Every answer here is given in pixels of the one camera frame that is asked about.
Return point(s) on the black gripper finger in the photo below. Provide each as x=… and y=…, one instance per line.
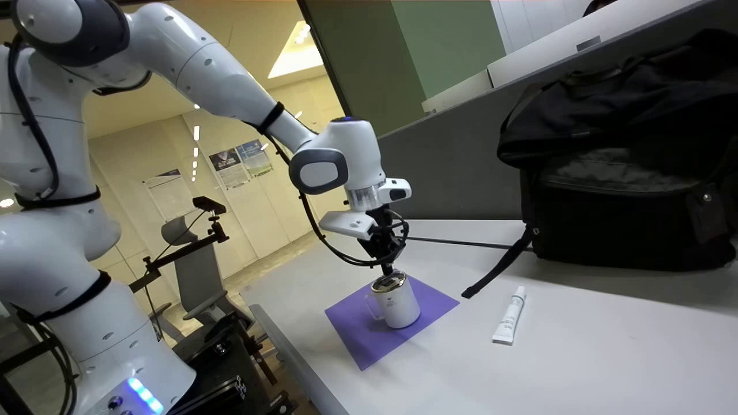
x=386, y=263
x=396, y=261

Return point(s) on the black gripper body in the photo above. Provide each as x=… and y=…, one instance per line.
x=389, y=236

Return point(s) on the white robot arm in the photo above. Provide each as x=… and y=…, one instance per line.
x=70, y=49

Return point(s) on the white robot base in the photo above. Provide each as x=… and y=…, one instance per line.
x=47, y=268

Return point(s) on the white mug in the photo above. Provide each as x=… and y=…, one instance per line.
x=393, y=303

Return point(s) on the purple paper mat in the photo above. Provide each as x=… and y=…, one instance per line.
x=375, y=323

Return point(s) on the grey desk partition panel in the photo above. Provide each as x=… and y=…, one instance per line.
x=450, y=156

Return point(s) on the white cream tube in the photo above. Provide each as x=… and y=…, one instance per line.
x=511, y=319

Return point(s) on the grey office chair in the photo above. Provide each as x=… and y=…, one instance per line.
x=200, y=281

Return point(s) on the black backpack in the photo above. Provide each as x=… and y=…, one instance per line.
x=632, y=167

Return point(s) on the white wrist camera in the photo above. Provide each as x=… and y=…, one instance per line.
x=353, y=224

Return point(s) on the wall poster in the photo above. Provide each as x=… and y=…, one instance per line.
x=241, y=165

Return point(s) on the black camera on stand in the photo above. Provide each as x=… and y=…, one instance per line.
x=209, y=206

